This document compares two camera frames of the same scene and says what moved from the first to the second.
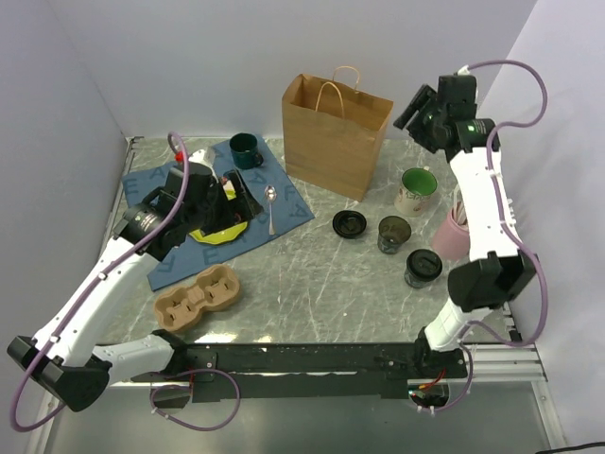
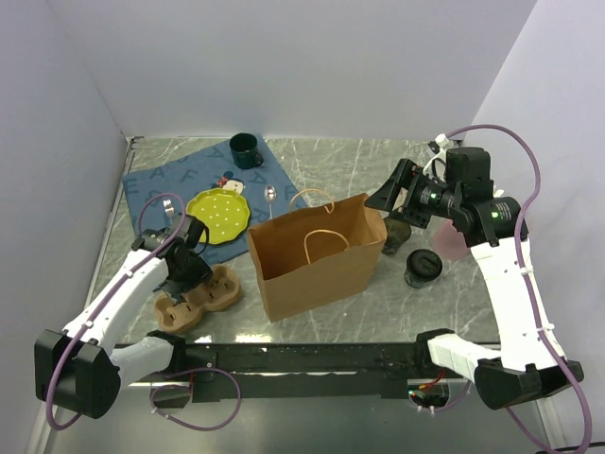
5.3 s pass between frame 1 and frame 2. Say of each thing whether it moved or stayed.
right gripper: moved
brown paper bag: moved
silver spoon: stayed
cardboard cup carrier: stayed
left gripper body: moved
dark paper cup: stayed
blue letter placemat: stayed
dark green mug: stayed
